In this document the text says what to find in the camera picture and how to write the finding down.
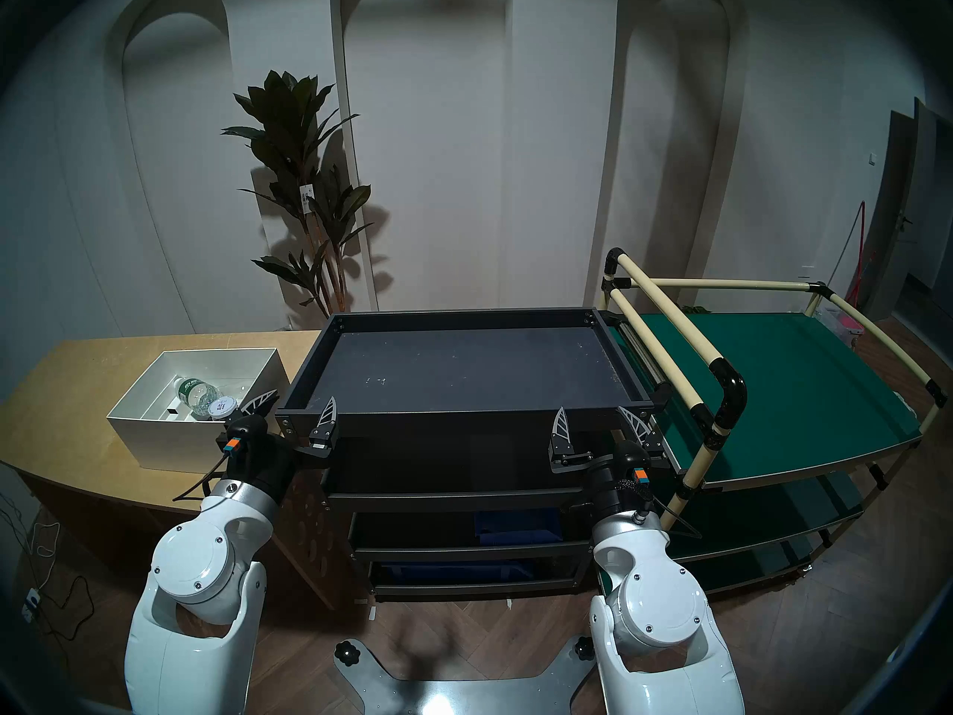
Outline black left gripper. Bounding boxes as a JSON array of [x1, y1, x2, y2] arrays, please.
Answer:
[[216, 390, 338, 504]]

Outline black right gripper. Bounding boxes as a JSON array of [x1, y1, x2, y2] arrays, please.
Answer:
[[551, 407, 663, 521]]

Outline white storage box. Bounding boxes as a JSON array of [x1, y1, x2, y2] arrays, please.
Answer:
[[106, 347, 290, 474]]

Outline black metal shelf cart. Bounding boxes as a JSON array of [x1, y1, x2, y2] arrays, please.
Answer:
[[275, 308, 686, 603]]

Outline clear plastic water bottle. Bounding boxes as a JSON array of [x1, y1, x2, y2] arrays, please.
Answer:
[[173, 377, 222, 418]]

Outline green cart with cream pipes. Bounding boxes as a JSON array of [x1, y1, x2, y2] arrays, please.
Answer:
[[599, 247, 948, 595]]

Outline wide blue bin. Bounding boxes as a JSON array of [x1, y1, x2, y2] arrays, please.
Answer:
[[387, 563, 533, 584]]

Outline light wooden table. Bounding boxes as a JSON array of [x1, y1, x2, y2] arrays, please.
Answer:
[[0, 331, 351, 610]]

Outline tall green potted plant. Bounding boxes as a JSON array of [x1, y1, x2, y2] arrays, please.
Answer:
[[221, 70, 373, 320]]

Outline dark grey door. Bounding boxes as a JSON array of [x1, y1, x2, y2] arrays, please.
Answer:
[[867, 99, 953, 334]]

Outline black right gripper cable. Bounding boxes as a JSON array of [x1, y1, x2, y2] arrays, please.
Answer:
[[654, 494, 702, 539]]

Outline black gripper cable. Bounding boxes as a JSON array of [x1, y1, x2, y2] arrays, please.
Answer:
[[173, 453, 233, 503], [654, 494, 702, 539]]

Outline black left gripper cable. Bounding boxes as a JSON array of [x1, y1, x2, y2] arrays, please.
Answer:
[[173, 453, 233, 503]]

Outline thin floor cables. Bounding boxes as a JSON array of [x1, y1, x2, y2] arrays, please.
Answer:
[[0, 490, 94, 640]]

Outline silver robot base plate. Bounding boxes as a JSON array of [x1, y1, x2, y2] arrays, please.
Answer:
[[333, 635, 596, 715]]

